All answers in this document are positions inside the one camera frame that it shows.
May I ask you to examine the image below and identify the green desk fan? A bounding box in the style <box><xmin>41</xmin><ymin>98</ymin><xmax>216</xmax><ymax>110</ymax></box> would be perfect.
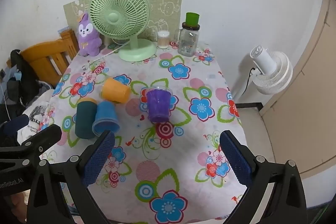
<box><xmin>89</xmin><ymin>0</ymin><xmax>157</xmax><ymax>62</ymax></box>

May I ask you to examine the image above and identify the white fan cable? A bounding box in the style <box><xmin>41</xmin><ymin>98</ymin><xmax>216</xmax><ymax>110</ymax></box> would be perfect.
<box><xmin>90</xmin><ymin>39</ymin><xmax>132</xmax><ymax>63</ymax></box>

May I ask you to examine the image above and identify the purple plastic cup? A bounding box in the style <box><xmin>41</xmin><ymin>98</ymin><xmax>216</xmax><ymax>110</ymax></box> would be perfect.
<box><xmin>146</xmin><ymin>86</ymin><xmax>171</xmax><ymax>123</ymax></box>

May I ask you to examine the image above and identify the cotton swab container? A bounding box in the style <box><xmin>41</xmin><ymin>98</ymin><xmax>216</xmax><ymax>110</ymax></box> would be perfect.
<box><xmin>157</xmin><ymin>30</ymin><xmax>170</xmax><ymax>49</ymax></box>

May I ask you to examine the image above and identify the dark teal cup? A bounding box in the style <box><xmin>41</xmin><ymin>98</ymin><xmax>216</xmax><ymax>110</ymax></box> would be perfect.
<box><xmin>75</xmin><ymin>97</ymin><xmax>97</xmax><ymax>139</ymax></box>

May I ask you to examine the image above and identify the beige cartoon board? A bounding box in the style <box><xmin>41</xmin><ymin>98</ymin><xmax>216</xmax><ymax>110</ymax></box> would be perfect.
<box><xmin>63</xmin><ymin>0</ymin><xmax>182</xmax><ymax>42</ymax></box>

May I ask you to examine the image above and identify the purple plush toy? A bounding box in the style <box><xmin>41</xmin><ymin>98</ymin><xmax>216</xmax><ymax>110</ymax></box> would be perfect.
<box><xmin>77</xmin><ymin>12</ymin><xmax>102</xmax><ymax>57</ymax></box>

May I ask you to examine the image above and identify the orange wooden chair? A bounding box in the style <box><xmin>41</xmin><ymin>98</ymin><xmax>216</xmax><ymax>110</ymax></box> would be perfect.
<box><xmin>6</xmin><ymin>29</ymin><xmax>79</xmax><ymax>87</ymax></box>

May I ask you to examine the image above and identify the white standing fan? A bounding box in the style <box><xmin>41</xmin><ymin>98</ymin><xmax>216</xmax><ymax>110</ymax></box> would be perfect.
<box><xmin>233</xmin><ymin>45</ymin><xmax>293</xmax><ymax>102</ymax></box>

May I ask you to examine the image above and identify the green cup on jar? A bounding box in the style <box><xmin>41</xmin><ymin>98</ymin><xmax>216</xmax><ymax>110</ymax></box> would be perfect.
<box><xmin>185</xmin><ymin>12</ymin><xmax>199</xmax><ymax>27</ymax></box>

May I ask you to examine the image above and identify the orange plastic cup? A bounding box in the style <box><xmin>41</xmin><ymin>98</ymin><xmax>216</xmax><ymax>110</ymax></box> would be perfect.
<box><xmin>101</xmin><ymin>77</ymin><xmax>131</xmax><ymax>103</ymax></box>

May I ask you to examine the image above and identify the floral tablecloth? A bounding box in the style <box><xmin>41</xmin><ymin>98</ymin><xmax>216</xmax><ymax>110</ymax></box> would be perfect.
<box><xmin>42</xmin><ymin>43</ymin><xmax>246</xmax><ymax>223</ymax></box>

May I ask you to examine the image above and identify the blue plastic cup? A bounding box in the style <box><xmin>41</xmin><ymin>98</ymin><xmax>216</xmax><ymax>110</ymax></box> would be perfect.
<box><xmin>92</xmin><ymin>101</ymin><xmax>120</xmax><ymax>136</ymax></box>

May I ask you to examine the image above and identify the pile of dark clothes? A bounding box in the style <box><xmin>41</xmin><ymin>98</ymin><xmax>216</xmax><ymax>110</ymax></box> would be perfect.
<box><xmin>1</xmin><ymin>50</ymin><xmax>54</xmax><ymax>147</ymax></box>

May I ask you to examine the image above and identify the glass mason jar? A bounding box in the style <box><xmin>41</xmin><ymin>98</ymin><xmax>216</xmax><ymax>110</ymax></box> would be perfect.
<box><xmin>175</xmin><ymin>22</ymin><xmax>200</xmax><ymax>57</ymax></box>

